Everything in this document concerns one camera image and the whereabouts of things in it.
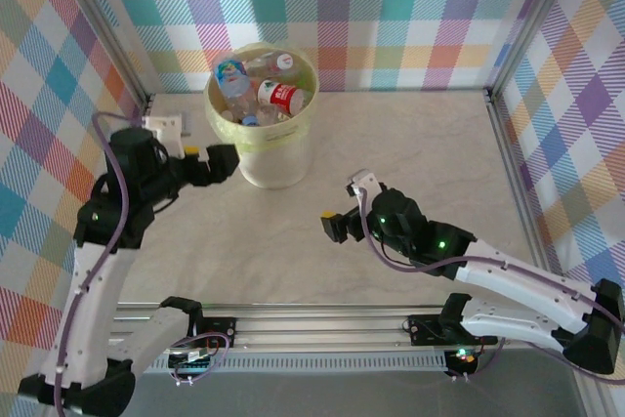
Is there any clear bottle colourful blue label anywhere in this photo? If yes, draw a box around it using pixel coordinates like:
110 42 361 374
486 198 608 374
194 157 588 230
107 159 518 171
212 51 260 128

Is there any water bottle red white label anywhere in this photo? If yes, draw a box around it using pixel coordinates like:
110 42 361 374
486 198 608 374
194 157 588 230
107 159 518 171
256 77 307 118

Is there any yellow-green plastic bin liner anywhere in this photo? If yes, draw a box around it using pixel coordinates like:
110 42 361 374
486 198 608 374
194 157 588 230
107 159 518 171
203 41 321 154

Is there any white plastic bin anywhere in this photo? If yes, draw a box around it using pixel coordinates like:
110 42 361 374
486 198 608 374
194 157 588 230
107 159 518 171
203 41 321 189

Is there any green circuit board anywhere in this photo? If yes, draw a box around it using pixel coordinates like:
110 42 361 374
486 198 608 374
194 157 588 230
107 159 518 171
168 346 221 374
446 346 482 379

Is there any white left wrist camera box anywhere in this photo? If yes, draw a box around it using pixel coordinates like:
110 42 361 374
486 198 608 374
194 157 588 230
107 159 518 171
141 113 192 148

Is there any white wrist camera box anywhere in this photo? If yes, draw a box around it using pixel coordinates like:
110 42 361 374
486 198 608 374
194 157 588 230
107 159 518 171
141 113 192 148
344 168 380 203

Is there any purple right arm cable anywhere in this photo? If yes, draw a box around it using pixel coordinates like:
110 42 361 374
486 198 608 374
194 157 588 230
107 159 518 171
354 187 616 384

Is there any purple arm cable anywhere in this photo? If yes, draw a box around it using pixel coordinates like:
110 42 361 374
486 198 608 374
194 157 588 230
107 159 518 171
51 111 230 417
354 187 616 384

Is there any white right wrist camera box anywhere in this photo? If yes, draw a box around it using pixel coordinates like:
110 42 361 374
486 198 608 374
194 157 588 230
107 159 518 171
344 168 380 203

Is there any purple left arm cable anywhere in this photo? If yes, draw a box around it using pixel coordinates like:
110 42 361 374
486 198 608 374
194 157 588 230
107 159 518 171
51 111 230 417

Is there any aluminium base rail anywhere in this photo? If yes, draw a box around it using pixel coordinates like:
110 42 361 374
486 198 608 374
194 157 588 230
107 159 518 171
53 302 538 354

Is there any grey slotted cable duct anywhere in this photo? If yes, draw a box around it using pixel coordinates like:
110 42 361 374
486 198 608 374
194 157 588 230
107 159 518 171
146 355 450 374

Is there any aluminium frame post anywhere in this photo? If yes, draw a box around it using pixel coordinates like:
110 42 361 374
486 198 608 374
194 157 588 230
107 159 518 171
485 0 585 104
51 0 155 105

